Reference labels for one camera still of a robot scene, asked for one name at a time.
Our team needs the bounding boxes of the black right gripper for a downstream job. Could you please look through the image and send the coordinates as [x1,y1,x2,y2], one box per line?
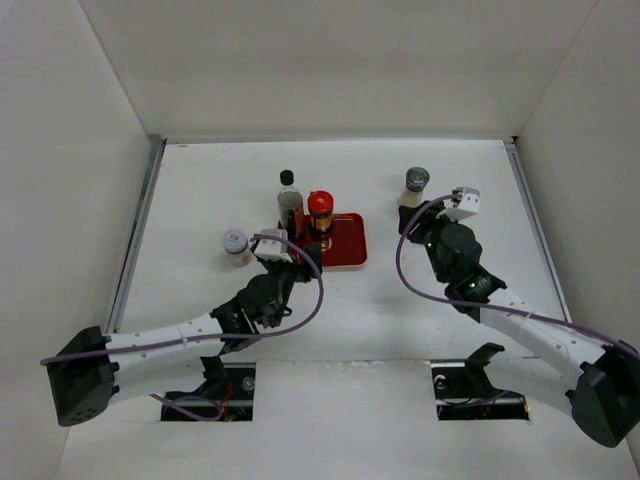
[398,200,463,283]

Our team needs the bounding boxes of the small jar white lid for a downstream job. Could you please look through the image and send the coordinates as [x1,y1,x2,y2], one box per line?
[221,229,252,267]

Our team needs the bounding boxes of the soy sauce bottle red label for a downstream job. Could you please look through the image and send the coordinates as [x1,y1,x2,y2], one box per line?
[277,169,305,241]

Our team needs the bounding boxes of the red lid sauce jar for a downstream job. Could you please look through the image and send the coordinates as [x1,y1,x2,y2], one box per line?
[307,190,334,252]

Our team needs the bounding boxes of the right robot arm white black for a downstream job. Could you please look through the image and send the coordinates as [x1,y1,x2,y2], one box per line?
[398,192,639,448]

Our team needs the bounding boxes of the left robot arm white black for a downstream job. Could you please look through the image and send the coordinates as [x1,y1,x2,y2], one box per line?
[41,234,323,427]

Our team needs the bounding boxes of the salt grinder black clear top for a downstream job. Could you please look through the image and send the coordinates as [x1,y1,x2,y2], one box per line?
[398,167,430,208]

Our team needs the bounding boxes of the red lacquer tray gold emblem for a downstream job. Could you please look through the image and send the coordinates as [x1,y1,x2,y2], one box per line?
[292,213,368,269]

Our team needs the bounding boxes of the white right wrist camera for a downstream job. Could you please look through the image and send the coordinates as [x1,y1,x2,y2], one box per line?
[444,187,480,222]

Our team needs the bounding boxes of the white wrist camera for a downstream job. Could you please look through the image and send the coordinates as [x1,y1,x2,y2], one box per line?
[444,187,480,222]
[252,229,292,263]

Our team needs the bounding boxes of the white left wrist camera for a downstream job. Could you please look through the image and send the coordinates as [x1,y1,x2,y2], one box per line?
[252,229,292,263]

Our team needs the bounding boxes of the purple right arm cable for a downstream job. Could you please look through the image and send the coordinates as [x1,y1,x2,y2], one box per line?
[395,194,640,361]

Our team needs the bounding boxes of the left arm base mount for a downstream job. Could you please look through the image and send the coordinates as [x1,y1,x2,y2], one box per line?
[160,358,257,423]

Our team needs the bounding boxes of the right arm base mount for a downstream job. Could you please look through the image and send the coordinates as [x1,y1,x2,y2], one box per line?
[431,343,530,421]

